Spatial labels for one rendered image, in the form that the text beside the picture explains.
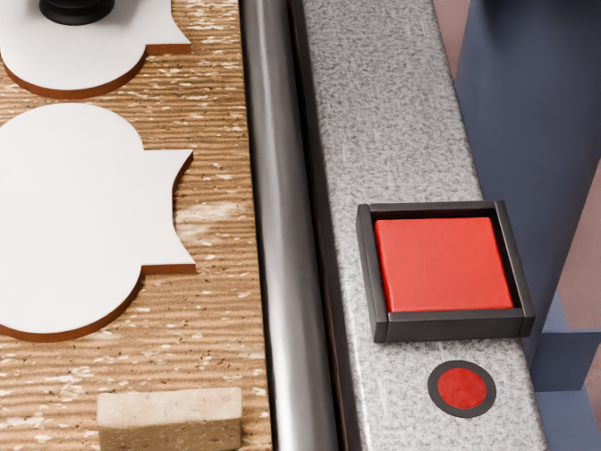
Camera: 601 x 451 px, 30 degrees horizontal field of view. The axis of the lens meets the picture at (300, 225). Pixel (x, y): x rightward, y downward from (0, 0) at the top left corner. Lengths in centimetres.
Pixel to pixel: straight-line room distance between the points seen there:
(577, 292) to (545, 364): 23
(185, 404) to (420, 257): 16
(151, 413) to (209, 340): 7
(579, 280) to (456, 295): 129
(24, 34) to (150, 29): 7
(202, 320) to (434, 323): 11
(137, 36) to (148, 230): 15
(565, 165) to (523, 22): 19
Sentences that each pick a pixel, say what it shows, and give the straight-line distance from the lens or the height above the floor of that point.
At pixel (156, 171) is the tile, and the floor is 94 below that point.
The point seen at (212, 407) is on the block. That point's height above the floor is 96.
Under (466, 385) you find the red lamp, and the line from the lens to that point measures 53.
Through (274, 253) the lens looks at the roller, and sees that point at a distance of 56.
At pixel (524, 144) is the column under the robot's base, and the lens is 115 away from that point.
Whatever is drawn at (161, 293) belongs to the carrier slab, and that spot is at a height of 94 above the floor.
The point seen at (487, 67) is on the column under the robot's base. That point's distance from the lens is 112.
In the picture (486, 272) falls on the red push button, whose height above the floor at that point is 93.
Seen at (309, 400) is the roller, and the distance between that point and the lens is 51.
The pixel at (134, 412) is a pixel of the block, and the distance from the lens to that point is 45.
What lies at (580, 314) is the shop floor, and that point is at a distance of 178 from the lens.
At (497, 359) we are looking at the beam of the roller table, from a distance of 54.
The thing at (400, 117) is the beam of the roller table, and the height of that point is 91.
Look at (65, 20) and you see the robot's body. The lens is 66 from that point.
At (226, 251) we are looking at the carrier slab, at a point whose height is 94.
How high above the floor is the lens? 134
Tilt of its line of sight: 47 degrees down
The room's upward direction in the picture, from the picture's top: 4 degrees clockwise
